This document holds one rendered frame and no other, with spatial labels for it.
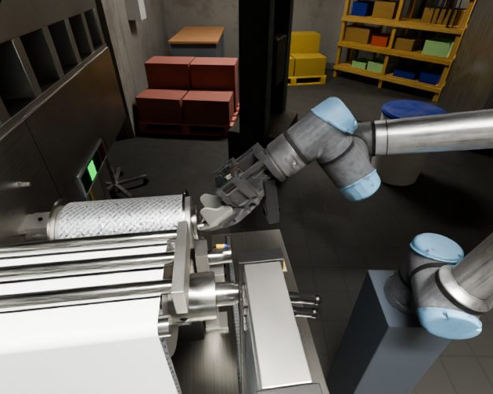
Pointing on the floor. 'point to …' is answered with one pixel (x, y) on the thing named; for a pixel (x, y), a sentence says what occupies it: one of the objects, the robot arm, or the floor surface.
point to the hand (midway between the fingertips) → (208, 225)
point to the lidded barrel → (404, 168)
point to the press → (262, 74)
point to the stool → (120, 180)
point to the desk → (199, 42)
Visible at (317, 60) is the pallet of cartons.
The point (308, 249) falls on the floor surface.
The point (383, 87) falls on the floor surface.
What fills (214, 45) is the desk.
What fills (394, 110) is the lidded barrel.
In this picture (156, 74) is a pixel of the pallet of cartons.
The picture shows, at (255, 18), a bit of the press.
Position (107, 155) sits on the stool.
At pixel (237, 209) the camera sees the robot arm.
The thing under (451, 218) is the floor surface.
